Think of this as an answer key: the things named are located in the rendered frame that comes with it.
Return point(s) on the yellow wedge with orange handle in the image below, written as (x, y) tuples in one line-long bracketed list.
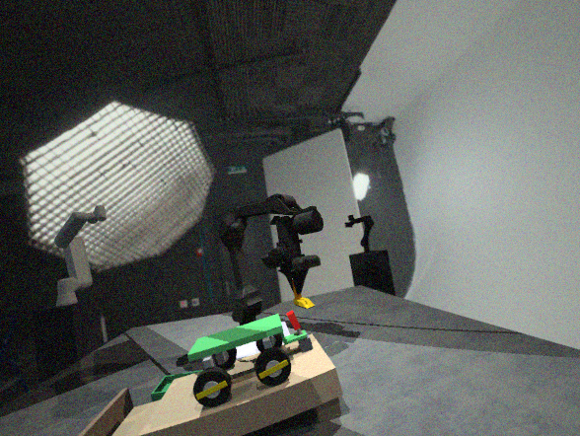
[(301, 301)]

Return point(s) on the small green trolley with black wheels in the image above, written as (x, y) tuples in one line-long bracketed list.
[(213, 385)]

